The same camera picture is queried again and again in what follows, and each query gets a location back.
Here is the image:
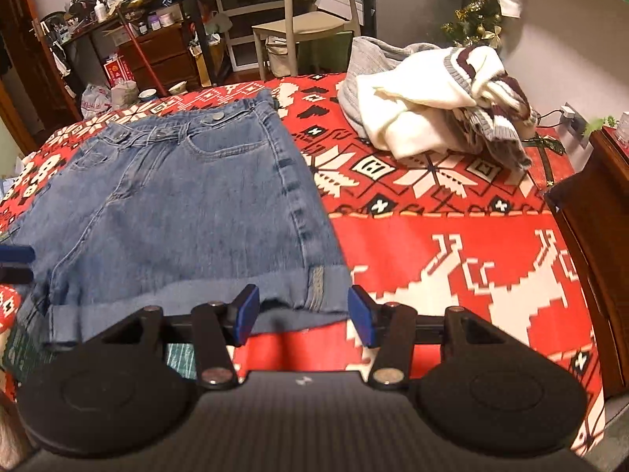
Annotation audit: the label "grey knit sweater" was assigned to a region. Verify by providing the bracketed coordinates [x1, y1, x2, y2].
[338, 36, 445, 139]

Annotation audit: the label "dark green strap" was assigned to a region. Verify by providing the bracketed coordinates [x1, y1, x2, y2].
[522, 134, 567, 192]

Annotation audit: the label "blue denim shorts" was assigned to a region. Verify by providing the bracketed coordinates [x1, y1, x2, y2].
[4, 89, 352, 352]

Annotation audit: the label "white wall socket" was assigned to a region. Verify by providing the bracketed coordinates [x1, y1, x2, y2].
[560, 103, 589, 139]

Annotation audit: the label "wooden door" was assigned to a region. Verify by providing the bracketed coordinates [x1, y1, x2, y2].
[0, 0, 79, 155]

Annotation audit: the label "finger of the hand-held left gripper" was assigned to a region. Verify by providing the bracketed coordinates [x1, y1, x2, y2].
[0, 245, 36, 286]

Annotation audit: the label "green plant sprig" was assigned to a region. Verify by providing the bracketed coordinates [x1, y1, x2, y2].
[584, 115, 618, 135]

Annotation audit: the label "small Christmas tree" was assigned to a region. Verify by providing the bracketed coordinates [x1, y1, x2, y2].
[440, 0, 504, 51]

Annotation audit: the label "wooden drawer cabinet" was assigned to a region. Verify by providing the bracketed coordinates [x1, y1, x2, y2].
[117, 22, 203, 95]

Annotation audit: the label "red patterned blanket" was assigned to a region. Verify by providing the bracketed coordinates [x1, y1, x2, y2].
[0, 73, 607, 458]

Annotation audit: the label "dark desk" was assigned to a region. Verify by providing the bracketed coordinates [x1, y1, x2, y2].
[184, 0, 377, 88]

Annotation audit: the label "white drawer unit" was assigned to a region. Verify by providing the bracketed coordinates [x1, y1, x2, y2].
[213, 0, 296, 72]

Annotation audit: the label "brown paper bag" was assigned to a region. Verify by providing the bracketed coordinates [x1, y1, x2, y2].
[189, 44, 213, 88]

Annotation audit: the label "white sack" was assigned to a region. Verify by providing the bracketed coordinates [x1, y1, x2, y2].
[110, 80, 144, 110]

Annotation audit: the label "beige plastic chair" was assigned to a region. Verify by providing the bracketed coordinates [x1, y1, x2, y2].
[252, 0, 363, 79]

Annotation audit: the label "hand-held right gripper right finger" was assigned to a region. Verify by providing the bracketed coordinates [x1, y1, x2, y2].
[346, 284, 530, 391]

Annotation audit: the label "white sweater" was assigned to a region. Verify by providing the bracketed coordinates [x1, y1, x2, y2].
[356, 45, 507, 159]

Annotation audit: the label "grey refrigerator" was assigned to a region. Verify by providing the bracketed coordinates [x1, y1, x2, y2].
[373, 0, 465, 42]

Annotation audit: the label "green cutting mat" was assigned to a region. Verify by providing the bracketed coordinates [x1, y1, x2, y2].
[0, 324, 198, 383]

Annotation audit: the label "striped knit sweater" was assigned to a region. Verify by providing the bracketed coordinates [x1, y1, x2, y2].
[442, 45, 540, 170]

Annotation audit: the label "red cardboard box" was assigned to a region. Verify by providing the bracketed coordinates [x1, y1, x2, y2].
[102, 54, 136, 88]

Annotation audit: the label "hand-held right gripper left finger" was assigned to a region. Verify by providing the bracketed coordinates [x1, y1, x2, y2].
[81, 284, 261, 390]

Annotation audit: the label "white waste bin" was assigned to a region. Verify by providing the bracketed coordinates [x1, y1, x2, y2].
[265, 37, 297, 78]

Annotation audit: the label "red print plastic bag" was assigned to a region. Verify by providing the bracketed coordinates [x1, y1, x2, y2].
[80, 83, 115, 120]

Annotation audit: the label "red handled broom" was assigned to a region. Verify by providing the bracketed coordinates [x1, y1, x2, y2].
[114, 7, 167, 98]

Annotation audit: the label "green storage bin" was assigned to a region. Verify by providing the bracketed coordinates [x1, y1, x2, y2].
[297, 34, 355, 76]

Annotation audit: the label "wooden nightstand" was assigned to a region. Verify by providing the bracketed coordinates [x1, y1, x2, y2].
[543, 125, 629, 400]

